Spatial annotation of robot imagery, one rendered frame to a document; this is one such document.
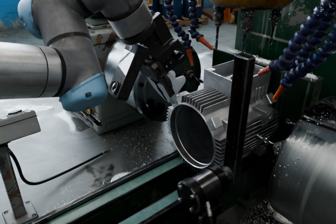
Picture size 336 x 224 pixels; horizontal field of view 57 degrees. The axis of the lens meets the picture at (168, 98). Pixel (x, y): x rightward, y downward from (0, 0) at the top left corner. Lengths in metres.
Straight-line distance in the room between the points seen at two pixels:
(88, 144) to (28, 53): 0.68
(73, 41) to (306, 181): 0.42
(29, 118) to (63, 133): 0.43
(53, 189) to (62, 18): 0.55
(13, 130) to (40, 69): 0.32
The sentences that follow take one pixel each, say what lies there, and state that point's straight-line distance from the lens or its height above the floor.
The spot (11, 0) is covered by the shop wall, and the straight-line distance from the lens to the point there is 6.16.
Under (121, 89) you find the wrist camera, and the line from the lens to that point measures 0.60.
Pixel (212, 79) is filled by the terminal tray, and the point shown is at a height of 1.13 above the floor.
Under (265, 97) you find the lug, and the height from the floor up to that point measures 1.08.
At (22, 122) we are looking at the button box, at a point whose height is 1.06.
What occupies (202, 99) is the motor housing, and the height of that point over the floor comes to 1.11.
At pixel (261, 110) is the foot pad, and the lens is 0.72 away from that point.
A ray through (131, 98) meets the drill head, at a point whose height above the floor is 1.02.
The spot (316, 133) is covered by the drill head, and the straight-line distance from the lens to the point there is 0.55.
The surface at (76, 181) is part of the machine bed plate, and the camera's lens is 0.95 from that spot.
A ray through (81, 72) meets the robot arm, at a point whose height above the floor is 1.24.
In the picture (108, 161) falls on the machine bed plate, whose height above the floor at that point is 0.80.
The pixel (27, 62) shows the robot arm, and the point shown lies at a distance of 0.44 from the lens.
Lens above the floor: 1.42
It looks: 27 degrees down
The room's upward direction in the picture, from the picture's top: straight up
